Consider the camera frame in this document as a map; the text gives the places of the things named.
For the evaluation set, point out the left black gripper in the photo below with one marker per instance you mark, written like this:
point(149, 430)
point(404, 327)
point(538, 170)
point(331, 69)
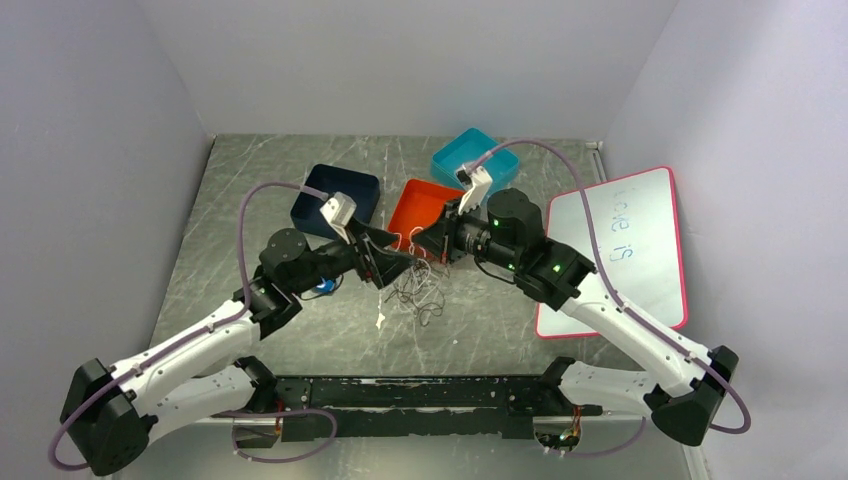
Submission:
point(380, 268)

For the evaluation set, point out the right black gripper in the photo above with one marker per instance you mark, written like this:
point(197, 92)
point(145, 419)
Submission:
point(434, 241)

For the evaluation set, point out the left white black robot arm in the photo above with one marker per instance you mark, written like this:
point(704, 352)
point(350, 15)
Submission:
point(113, 412)

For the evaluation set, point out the orange square bin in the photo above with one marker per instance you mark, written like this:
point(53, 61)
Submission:
point(419, 206)

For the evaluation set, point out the small blue object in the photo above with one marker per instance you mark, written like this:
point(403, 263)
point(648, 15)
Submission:
point(326, 287)

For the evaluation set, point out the teal square bin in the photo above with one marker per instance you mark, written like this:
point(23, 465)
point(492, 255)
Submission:
point(466, 148)

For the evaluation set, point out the pink framed whiteboard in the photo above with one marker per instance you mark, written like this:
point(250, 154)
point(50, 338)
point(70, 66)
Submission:
point(636, 225)

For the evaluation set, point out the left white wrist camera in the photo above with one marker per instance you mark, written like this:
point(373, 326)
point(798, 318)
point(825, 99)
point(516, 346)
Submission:
point(337, 211)

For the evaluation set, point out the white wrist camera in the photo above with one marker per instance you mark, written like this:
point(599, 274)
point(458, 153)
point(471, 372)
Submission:
point(337, 211)
point(477, 183)

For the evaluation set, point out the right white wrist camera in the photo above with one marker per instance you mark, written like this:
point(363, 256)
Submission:
point(477, 183)

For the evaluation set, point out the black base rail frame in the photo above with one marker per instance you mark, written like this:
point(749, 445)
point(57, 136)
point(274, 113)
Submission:
point(355, 406)

